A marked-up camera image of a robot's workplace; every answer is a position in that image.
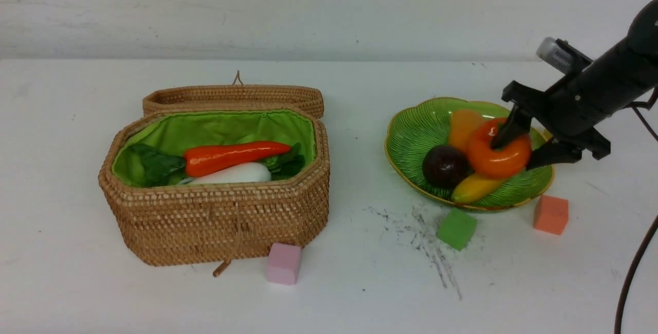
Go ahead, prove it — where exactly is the dark purple mangosteen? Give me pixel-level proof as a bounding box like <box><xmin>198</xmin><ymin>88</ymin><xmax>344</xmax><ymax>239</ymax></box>
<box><xmin>422</xmin><ymin>144</ymin><xmax>470</xmax><ymax>189</ymax></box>

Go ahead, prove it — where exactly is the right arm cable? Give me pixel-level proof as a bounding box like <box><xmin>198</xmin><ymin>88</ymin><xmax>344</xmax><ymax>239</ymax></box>
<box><xmin>614</xmin><ymin>87</ymin><xmax>658</xmax><ymax>334</ymax></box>

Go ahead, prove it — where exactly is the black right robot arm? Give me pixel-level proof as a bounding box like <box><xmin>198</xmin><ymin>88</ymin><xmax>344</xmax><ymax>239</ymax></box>
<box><xmin>491</xmin><ymin>0</ymin><xmax>657</xmax><ymax>170</ymax></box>

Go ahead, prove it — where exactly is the orange persimmon with green leaves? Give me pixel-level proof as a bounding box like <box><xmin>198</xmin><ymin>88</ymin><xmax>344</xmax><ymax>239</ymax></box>
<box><xmin>467</xmin><ymin>118</ymin><xmax>533</xmax><ymax>179</ymax></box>

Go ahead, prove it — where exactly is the pink foam cube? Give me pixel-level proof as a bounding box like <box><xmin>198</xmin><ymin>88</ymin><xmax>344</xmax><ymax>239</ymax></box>
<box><xmin>265</xmin><ymin>243</ymin><xmax>302</xmax><ymax>285</ymax></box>

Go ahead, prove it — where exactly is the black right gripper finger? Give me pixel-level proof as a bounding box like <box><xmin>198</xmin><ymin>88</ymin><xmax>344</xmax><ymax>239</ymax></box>
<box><xmin>490</xmin><ymin>107</ymin><xmax>533</xmax><ymax>151</ymax></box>
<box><xmin>525</xmin><ymin>139</ymin><xmax>582</xmax><ymax>171</ymax></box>

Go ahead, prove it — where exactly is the orange foam cube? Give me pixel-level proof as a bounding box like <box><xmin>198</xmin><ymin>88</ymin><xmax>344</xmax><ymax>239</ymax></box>
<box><xmin>533</xmin><ymin>194</ymin><xmax>570</xmax><ymax>235</ymax></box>

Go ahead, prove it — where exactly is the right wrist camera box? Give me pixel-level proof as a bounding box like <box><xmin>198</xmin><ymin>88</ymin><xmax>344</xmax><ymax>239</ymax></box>
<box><xmin>536</xmin><ymin>37</ymin><xmax>594</xmax><ymax>76</ymax></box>

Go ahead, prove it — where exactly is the orange mango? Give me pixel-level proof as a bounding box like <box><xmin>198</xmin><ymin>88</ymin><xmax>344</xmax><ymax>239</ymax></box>
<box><xmin>447</xmin><ymin>109</ymin><xmax>487</xmax><ymax>155</ymax></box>

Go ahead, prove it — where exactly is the green glass plate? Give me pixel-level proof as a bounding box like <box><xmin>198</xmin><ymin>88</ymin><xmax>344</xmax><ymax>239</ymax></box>
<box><xmin>385</xmin><ymin>97</ymin><xmax>555</xmax><ymax>213</ymax></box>

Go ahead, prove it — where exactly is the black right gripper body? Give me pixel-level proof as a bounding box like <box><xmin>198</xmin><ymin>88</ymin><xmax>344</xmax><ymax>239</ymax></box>
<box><xmin>501</xmin><ymin>81</ymin><xmax>611</xmax><ymax>160</ymax></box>

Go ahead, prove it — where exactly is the woven wicker basket green lining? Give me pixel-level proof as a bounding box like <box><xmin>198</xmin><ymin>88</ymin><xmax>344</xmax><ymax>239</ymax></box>
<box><xmin>98</xmin><ymin>77</ymin><xmax>331</xmax><ymax>276</ymax></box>

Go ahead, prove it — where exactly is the white radish with green leaves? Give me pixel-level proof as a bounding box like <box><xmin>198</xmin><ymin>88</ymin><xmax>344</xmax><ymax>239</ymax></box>
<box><xmin>129</xmin><ymin>143</ymin><xmax>306</xmax><ymax>188</ymax></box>

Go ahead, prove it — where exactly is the yellow banana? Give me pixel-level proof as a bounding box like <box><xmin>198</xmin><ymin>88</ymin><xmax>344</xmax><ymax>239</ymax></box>
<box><xmin>451</xmin><ymin>173</ymin><xmax>507</xmax><ymax>205</ymax></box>

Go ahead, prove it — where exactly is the green foam cube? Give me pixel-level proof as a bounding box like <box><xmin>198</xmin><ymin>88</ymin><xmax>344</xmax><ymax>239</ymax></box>
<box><xmin>436</xmin><ymin>208</ymin><xmax>479</xmax><ymax>251</ymax></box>

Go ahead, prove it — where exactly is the red orange chili pepper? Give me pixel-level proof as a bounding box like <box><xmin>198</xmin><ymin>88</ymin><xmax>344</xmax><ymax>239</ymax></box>
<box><xmin>183</xmin><ymin>141</ymin><xmax>292</xmax><ymax>178</ymax></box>

